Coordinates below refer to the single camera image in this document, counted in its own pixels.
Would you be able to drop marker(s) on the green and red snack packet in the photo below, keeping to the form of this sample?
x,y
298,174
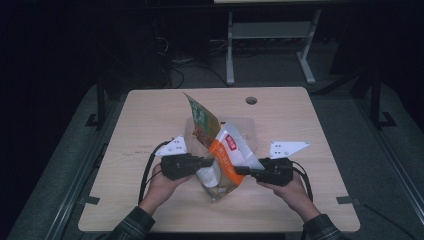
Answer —
x,y
203,123

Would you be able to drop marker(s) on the orange and white snack packet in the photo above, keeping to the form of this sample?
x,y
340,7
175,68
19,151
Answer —
x,y
230,156

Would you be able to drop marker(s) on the person's right hand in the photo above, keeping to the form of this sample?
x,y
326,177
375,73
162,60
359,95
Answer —
x,y
293,196

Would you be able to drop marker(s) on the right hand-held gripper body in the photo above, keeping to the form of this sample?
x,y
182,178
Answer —
x,y
276,171

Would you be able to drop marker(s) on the person's left hand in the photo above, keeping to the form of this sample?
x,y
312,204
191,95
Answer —
x,y
160,191

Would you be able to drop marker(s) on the white metal table frame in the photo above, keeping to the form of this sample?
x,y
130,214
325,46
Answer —
x,y
270,30

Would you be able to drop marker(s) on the clear plastic container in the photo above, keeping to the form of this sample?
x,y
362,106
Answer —
x,y
246,130

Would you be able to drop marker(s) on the grey tape strip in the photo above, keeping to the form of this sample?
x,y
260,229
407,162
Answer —
x,y
346,200
89,200

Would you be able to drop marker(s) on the black metal stand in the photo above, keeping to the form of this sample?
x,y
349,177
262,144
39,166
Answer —
x,y
100,100
376,100

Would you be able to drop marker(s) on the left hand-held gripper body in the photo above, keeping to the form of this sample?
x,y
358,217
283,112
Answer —
x,y
178,165

